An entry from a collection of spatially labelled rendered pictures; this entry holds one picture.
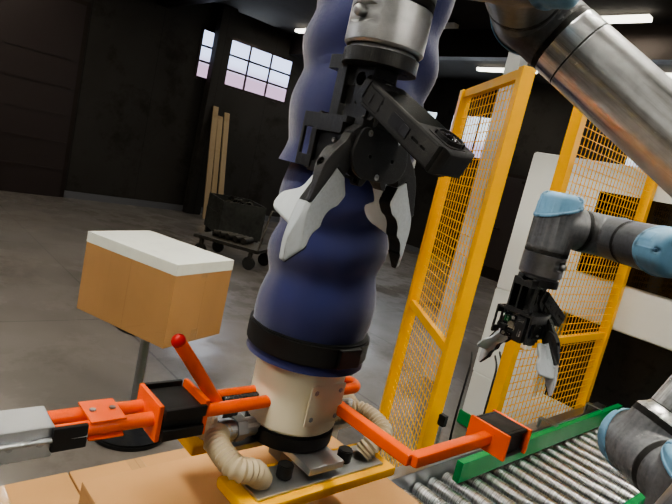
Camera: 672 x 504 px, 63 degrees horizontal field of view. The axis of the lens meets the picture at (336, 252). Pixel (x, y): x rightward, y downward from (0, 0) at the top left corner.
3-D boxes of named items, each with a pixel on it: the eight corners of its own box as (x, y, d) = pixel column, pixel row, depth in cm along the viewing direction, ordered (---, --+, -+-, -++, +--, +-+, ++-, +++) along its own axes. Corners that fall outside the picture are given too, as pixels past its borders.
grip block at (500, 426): (488, 431, 112) (494, 408, 111) (525, 453, 106) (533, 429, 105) (464, 438, 106) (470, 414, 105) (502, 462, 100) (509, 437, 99)
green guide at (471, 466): (600, 410, 323) (604, 396, 321) (618, 419, 315) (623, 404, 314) (435, 468, 213) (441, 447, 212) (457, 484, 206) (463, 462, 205)
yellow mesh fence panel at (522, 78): (359, 463, 312) (453, 89, 279) (376, 466, 313) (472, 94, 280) (381, 580, 227) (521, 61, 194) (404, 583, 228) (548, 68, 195)
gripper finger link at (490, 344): (458, 350, 107) (492, 323, 102) (476, 348, 111) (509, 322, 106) (466, 364, 105) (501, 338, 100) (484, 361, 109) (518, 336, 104)
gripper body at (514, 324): (487, 333, 100) (505, 269, 98) (512, 331, 106) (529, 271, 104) (524, 349, 95) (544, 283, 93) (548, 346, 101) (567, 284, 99)
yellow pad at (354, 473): (360, 449, 114) (365, 427, 114) (394, 475, 107) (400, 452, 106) (215, 486, 92) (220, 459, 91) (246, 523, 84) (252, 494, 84)
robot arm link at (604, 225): (653, 272, 93) (594, 259, 92) (613, 259, 104) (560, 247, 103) (667, 226, 92) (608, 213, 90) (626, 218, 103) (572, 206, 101)
